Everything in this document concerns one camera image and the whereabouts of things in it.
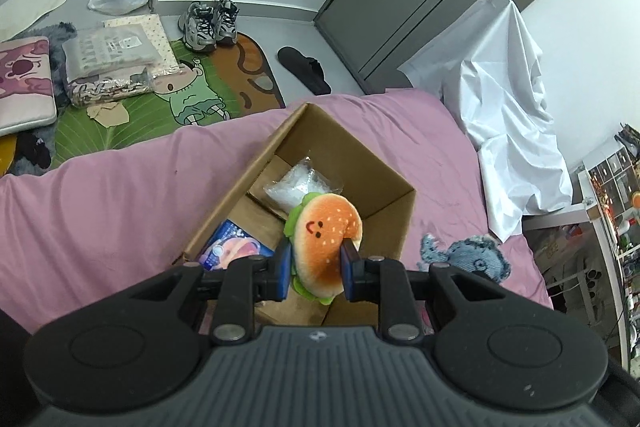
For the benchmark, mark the burger plush toy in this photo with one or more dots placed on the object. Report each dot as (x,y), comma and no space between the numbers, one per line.
(316,229)

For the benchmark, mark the white desk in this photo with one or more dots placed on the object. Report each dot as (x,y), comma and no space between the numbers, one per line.
(580,250)

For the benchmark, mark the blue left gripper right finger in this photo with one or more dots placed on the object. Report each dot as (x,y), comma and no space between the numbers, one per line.
(385,283)

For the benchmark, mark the grey sneaker right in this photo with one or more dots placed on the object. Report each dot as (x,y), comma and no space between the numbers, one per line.
(224,21)

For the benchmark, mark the pink cartoon cushion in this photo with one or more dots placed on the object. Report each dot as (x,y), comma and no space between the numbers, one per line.
(26,86)

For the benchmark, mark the grey sneaker left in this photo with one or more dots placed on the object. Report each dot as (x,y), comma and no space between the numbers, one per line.
(197,27)

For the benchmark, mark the blue-grey octopus plush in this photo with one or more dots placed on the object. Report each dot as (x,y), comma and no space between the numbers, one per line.
(475,254)

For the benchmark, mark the cartoon floor mat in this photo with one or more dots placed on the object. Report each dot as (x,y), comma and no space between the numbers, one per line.
(230,82)

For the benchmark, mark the white draped cloth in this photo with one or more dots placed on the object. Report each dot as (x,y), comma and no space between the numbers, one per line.
(485,68)

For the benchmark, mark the black slipper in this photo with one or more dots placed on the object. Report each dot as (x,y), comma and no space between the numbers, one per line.
(306,69)

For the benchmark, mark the clear bag white beads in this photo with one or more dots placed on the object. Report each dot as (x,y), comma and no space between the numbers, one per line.
(300,181)

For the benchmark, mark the blue tissue pack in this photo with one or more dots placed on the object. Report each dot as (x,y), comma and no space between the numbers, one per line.
(228,243)

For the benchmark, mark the pink bed sheet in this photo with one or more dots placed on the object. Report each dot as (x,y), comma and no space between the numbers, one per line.
(105,221)

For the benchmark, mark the packaged fabric bundle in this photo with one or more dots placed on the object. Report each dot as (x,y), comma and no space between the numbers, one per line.
(107,64)

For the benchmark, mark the brown cardboard box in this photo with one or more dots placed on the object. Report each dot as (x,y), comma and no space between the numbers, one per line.
(383,198)

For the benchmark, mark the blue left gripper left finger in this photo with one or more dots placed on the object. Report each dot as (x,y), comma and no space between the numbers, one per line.
(237,289)

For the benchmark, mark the grey sneaker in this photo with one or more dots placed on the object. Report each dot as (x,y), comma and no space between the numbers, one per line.
(224,21)
(197,27)

